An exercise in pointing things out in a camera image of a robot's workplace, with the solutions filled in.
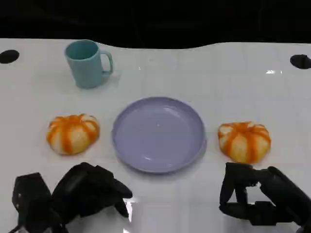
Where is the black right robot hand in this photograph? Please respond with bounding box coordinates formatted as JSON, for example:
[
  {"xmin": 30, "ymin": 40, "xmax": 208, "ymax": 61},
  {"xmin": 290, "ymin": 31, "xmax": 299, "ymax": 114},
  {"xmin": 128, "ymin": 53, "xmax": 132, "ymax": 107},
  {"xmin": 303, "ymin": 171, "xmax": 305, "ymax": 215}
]
[{"xmin": 218, "ymin": 162, "xmax": 311, "ymax": 228}]

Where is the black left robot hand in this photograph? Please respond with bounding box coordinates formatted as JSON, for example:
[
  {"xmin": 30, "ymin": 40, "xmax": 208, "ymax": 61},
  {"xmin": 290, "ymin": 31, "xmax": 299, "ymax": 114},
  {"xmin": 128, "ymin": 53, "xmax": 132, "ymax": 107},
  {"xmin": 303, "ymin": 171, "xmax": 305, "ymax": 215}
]
[{"xmin": 52, "ymin": 162, "xmax": 134, "ymax": 223}]

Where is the pale green mug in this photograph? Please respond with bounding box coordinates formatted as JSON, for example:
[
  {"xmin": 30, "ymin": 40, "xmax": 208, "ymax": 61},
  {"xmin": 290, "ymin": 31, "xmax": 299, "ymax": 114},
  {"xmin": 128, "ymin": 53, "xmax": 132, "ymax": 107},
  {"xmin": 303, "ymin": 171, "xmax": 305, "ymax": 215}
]
[{"xmin": 64, "ymin": 39, "xmax": 114, "ymax": 89}]

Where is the lilac plate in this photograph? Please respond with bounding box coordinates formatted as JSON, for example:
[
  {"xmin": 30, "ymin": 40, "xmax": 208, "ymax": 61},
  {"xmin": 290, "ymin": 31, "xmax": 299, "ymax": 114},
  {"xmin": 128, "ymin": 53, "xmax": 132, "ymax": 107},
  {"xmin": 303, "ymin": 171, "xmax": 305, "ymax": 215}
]
[{"xmin": 112, "ymin": 96, "xmax": 207, "ymax": 174}]

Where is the black table cable hole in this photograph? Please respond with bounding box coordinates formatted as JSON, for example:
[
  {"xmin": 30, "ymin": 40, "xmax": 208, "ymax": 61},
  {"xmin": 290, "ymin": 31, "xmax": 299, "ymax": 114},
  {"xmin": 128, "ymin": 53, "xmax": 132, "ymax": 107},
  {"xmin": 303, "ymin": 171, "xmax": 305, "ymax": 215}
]
[
  {"xmin": 0, "ymin": 50, "xmax": 20, "ymax": 65},
  {"xmin": 290, "ymin": 54, "xmax": 311, "ymax": 70}
]

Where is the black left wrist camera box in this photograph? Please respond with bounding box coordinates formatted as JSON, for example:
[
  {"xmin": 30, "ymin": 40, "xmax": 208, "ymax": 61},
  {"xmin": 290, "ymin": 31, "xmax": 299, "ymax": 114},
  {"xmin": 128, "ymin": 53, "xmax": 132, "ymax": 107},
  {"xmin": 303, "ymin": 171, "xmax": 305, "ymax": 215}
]
[{"xmin": 12, "ymin": 172, "xmax": 53, "ymax": 220}]

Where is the orange white toy bread roll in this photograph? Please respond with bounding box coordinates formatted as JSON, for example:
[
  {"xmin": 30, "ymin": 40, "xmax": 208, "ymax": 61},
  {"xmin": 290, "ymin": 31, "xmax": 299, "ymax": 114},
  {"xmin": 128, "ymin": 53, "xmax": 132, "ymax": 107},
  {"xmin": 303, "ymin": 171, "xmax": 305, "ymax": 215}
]
[
  {"xmin": 46, "ymin": 113, "xmax": 101, "ymax": 156},
  {"xmin": 217, "ymin": 121, "xmax": 272, "ymax": 164}
]

